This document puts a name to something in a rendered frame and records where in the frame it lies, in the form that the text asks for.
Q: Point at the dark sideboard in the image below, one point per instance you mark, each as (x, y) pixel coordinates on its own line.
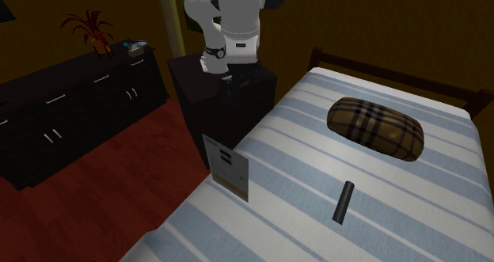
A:
(69, 114)

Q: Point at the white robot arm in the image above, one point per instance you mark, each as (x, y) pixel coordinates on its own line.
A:
(241, 10)

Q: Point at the brown plaid pillow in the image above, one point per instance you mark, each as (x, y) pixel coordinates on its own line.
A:
(376, 128)

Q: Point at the black cylinder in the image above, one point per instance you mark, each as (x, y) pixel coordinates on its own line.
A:
(343, 202)

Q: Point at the dark robot stand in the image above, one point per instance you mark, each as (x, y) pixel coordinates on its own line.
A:
(193, 99)

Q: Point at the pale upright pole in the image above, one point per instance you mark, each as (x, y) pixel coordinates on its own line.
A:
(171, 18)

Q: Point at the red potted plant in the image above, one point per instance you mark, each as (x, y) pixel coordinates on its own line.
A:
(92, 29)

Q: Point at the blue white striped bed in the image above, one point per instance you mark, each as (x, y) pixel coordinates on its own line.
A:
(308, 199)

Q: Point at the grey flat box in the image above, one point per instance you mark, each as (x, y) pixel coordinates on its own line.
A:
(227, 168)

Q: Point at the blue tissue box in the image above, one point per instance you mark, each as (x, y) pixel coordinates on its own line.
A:
(135, 48)

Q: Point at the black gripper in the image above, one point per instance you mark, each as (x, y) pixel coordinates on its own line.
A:
(244, 73)

